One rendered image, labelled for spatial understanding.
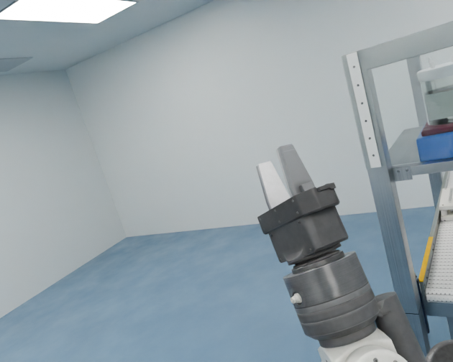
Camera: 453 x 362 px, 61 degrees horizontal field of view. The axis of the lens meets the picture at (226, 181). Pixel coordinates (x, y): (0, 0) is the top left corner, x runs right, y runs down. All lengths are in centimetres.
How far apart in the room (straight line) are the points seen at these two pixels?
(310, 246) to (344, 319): 8
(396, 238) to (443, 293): 27
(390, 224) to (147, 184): 517
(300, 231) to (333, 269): 5
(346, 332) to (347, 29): 424
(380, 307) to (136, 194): 603
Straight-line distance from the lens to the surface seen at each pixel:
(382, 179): 125
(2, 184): 577
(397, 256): 135
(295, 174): 45
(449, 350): 65
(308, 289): 43
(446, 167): 128
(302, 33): 467
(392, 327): 48
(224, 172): 533
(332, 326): 44
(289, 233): 45
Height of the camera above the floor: 172
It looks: 11 degrees down
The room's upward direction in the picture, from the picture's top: 17 degrees counter-clockwise
